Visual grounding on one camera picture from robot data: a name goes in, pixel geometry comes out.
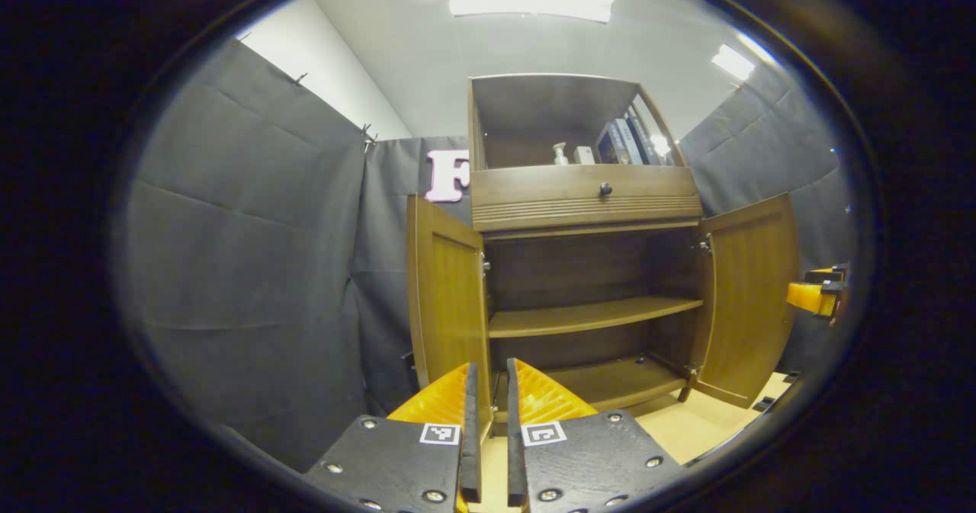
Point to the dark blue book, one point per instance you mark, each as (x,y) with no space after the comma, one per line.
(610,147)

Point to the dark grey book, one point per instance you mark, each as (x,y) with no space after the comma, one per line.
(644,139)

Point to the wooden cabinet door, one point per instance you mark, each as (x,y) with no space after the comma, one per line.
(751,292)
(450,292)

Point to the wooden inner cabinet shelf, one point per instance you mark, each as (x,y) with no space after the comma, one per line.
(579,316)

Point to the wooden drawer with black knob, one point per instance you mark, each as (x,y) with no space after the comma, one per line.
(534,193)

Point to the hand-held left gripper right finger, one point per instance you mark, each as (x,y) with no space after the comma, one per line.
(515,452)

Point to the small ceiling light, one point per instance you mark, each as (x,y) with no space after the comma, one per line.
(733,62)

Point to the small pump bottle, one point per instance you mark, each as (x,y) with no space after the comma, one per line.
(560,155)

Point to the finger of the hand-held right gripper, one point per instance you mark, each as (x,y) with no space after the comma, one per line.
(827,273)
(808,298)

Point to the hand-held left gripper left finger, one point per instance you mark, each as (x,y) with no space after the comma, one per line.
(470,444)

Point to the wooden double-door shoe cabinet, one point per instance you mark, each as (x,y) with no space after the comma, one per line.
(549,109)

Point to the small white box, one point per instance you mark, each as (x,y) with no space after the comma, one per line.
(584,155)

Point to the light grey book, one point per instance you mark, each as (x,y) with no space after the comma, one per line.
(629,143)

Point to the black backdrop cloth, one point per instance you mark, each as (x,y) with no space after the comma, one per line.
(244,269)

